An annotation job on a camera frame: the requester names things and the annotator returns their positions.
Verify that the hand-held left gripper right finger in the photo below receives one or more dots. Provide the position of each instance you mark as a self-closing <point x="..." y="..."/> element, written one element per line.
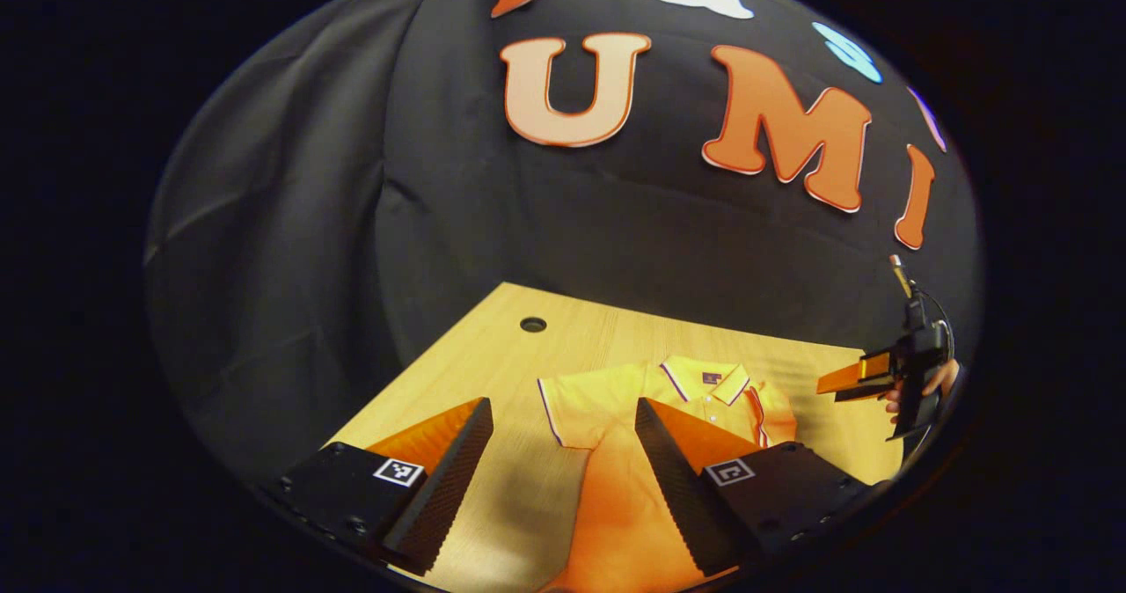
<point x="677" y="496"/>

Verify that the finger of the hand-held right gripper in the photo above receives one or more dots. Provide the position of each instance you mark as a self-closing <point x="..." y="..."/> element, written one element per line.
<point x="853" y="382"/>

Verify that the black backdrop cloth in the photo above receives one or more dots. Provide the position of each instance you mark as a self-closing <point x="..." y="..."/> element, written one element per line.
<point x="616" y="241"/>

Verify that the orange T-shirt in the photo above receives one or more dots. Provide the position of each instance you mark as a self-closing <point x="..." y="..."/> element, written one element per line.
<point x="616" y="487"/>

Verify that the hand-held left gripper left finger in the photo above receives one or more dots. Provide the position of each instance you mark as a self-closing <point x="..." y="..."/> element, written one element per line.
<point x="449" y="487"/>

